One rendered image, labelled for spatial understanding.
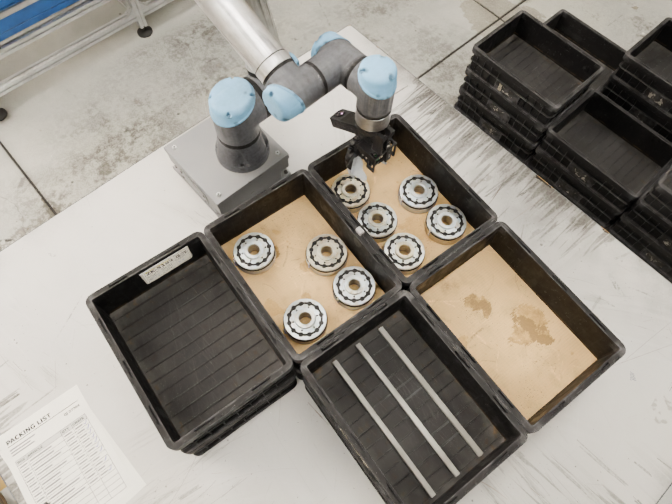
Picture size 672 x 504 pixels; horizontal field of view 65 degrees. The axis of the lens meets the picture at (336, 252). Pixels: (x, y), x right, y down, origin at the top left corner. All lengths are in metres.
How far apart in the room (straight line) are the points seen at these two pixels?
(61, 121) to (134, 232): 1.38
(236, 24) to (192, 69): 1.83
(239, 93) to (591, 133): 1.47
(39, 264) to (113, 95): 1.42
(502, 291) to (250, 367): 0.64
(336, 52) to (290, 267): 0.53
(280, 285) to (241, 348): 0.18
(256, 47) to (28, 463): 1.08
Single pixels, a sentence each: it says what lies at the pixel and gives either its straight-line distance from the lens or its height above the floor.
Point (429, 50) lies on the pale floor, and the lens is 2.98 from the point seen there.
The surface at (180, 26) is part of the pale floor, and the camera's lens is 3.14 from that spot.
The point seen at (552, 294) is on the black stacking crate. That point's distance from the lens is 1.34.
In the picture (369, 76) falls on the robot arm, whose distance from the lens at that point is 1.03.
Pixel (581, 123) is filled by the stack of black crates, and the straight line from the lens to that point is 2.35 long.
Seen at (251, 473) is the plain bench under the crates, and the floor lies 0.70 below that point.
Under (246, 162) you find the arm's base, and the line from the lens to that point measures 1.47.
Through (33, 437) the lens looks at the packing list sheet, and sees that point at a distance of 1.51.
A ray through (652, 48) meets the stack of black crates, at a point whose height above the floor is 0.49.
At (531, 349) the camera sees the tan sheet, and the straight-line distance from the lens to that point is 1.34.
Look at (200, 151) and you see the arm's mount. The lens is 1.56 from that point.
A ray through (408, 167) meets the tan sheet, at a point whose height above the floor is 0.83.
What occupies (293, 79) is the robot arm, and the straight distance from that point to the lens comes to 1.05.
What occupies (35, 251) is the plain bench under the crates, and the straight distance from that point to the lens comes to 1.68.
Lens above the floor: 2.04
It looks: 65 degrees down
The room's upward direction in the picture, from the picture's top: 2 degrees clockwise
